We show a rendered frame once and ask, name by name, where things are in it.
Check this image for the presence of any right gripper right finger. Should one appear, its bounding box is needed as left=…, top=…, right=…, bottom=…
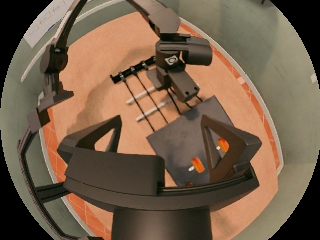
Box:
left=200, top=114, right=262, bottom=182

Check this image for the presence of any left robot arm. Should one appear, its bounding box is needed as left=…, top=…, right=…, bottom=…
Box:
left=39, top=0, right=213, bottom=104

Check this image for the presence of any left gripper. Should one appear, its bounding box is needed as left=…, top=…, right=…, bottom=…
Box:
left=146, top=63, right=179, bottom=92

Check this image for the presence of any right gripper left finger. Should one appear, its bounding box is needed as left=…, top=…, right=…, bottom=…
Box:
left=61, top=114, right=123, bottom=153

